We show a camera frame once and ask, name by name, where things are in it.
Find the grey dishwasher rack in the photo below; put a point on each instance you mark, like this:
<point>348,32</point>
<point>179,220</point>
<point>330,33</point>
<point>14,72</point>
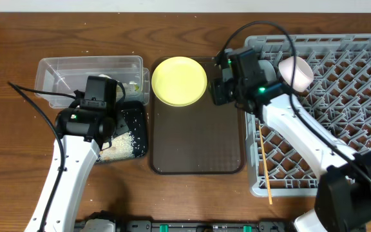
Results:
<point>339,98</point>

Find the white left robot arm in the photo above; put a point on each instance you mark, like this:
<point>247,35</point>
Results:
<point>80,136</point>

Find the green clear plastic wrapper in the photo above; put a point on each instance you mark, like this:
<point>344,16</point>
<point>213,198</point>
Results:
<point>132,88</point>

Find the light blue bowl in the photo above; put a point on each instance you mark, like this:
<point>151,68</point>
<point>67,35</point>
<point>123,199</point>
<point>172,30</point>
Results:
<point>269,70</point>

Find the white bowl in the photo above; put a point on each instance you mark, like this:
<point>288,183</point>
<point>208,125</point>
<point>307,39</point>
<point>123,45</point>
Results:
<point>303,75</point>

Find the dark brown serving tray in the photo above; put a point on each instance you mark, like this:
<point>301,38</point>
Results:
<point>199,139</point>

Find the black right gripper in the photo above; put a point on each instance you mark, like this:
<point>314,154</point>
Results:
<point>217,92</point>

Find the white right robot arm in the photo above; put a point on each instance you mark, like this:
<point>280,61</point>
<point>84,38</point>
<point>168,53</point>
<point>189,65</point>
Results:
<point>343,199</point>

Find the black waste tray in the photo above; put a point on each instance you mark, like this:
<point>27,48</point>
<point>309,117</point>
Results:
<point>131,105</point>

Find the yellow plate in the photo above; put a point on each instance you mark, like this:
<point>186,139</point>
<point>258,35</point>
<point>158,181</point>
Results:
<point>179,81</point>

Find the wooden chopstick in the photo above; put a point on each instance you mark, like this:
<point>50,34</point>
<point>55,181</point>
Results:
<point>265,168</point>

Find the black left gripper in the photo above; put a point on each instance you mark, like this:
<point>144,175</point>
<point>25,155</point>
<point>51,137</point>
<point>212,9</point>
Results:
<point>118,129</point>

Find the pile of rice and nuts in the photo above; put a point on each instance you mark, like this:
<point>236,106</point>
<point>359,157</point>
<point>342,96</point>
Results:
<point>130,145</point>

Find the clear plastic bin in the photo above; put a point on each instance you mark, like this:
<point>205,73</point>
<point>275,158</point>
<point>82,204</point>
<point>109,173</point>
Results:
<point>67,74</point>

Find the crumpled white tissue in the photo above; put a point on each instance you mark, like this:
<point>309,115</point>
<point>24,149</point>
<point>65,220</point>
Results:
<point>105,76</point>

